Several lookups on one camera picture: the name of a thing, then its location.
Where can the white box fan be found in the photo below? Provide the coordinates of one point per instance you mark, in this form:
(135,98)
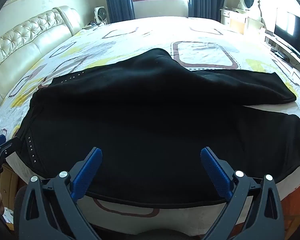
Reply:
(100,15)

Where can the white television stand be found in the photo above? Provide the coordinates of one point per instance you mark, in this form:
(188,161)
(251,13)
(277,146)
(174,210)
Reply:
(277,42)

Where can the black set-top box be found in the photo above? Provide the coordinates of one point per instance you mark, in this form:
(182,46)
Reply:
(281,55)

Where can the cream dressing table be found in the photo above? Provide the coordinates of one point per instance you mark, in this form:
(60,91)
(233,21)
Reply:
(237,20)

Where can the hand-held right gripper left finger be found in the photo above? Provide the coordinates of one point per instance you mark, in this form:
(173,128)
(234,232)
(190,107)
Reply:
(88,168)

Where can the black pants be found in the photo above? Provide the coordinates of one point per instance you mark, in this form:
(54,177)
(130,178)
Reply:
(150,120)

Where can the white printed bedsheet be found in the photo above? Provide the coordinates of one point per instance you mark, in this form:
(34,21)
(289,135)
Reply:
(140,40)

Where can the black flat television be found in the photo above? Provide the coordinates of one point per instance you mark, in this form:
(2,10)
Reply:
(293,32)

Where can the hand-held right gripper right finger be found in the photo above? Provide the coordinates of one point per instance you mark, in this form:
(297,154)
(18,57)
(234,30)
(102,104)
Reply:
(215,170)

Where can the cream tufted leather headboard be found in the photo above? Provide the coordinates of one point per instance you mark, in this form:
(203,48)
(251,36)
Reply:
(27,42)

